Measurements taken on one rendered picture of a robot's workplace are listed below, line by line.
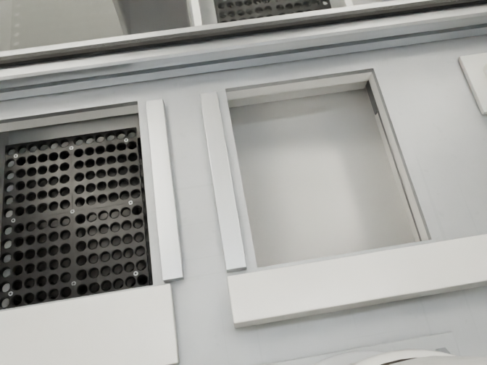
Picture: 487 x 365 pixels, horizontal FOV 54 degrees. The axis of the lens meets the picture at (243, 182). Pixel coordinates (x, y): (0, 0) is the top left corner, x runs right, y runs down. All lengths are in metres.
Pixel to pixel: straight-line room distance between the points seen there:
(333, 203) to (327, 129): 0.12
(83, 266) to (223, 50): 0.32
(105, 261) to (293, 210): 0.27
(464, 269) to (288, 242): 0.24
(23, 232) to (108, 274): 0.12
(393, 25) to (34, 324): 0.55
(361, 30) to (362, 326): 0.36
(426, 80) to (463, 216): 0.19
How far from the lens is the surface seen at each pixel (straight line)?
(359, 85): 0.79
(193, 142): 0.60
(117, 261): 0.61
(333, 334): 0.53
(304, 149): 0.73
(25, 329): 0.56
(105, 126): 0.77
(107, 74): 0.64
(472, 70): 0.71
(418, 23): 0.69
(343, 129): 0.76
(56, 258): 0.63
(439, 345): 0.55
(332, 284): 0.50
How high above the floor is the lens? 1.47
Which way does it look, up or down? 66 degrees down
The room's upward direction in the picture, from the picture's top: 1 degrees counter-clockwise
